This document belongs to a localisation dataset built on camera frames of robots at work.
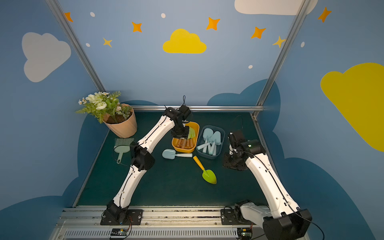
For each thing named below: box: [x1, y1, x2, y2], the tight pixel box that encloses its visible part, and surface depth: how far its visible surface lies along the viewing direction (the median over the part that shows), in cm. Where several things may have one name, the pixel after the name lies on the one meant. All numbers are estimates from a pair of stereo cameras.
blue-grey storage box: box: [195, 125, 226, 160], surface depth 103 cm
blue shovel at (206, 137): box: [202, 128, 214, 154], surface depth 109 cm
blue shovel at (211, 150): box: [208, 141, 216, 155], surface depth 97 cm
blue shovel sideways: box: [162, 149, 193, 160], surface depth 99 cm
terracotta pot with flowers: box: [75, 91, 138, 138], surface depth 90 cm
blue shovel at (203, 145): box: [197, 141, 212, 150], surface depth 100 cm
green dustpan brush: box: [113, 138, 134, 164], surface depth 106 cm
